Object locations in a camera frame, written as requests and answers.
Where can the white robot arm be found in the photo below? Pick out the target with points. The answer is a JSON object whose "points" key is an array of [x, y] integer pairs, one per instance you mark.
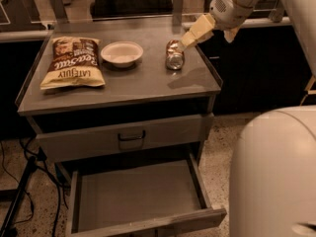
{"points": [[272, 185]]}

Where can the brown yellow chip bag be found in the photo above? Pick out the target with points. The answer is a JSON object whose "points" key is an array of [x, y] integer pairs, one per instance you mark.
{"points": [[75, 63]]}

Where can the white bowl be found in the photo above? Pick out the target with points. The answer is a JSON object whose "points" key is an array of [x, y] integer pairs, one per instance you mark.
{"points": [[122, 54]]}

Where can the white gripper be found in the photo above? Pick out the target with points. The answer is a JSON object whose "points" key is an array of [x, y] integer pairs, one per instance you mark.
{"points": [[228, 13]]}

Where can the grey drawer cabinet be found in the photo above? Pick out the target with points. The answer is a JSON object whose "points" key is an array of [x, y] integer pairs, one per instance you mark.
{"points": [[147, 90]]}

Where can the open lower drawer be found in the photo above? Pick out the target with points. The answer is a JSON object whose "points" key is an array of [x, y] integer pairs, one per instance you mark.
{"points": [[162, 198]]}

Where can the closed upper drawer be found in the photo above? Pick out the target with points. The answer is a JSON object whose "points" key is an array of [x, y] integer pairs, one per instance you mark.
{"points": [[111, 139]]}

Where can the black tripod leg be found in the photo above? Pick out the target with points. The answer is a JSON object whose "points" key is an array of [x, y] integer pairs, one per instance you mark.
{"points": [[16, 196]]}

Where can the black drawer handle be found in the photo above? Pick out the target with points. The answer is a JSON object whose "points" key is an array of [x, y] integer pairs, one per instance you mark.
{"points": [[137, 136]]}

